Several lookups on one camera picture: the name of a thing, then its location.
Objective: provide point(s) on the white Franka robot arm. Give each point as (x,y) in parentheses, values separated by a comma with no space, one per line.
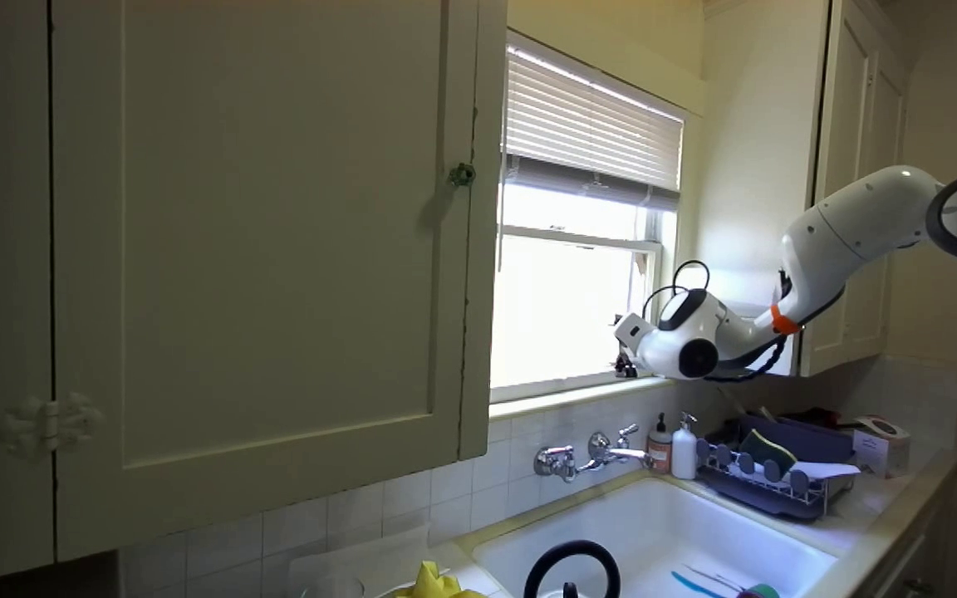
(856,227)

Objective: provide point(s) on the white window blinds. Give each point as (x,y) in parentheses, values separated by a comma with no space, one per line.
(588,119)

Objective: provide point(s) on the brown soap bottle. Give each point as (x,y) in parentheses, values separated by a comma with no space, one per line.
(660,454)

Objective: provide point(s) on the chrome wall faucet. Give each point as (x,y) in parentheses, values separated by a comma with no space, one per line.
(581,454)

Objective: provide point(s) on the cream tall upper cabinet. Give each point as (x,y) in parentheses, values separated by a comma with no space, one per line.
(856,111)

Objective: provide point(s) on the white plate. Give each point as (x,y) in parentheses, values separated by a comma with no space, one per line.
(828,470)

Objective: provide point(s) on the white kitchen sink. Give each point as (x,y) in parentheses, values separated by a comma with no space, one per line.
(657,535)

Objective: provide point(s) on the white toothbrush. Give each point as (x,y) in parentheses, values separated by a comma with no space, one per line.
(716,578)

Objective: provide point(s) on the white window frame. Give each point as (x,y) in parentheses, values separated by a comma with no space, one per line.
(565,287)

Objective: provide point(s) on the window sash latch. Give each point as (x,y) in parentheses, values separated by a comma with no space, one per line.
(643,252)

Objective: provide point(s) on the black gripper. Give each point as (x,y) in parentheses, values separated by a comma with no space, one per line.
(626,342)

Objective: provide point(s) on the cream upper cabinet green knob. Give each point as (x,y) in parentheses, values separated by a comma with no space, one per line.
(256,252)

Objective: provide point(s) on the white soap pump bottle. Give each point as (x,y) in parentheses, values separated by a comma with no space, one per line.
(683,454)

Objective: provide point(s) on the white tissue box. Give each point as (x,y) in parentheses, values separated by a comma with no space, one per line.
(883,447)

